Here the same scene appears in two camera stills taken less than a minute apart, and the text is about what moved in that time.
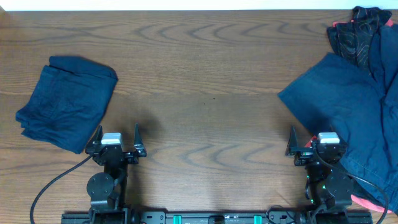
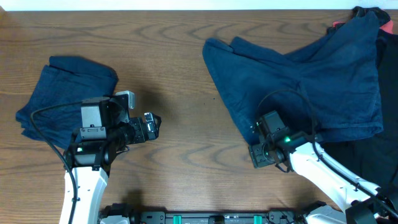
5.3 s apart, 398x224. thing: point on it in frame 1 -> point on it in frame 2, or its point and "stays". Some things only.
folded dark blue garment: x=69 y=102 stays
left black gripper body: x=115 y=152 -> x=144 y=128
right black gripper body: x=305 y=155 -> x=262 y=154
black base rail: x=273 y=216 stays
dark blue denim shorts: x=362 y=107 -> x=329 y=89
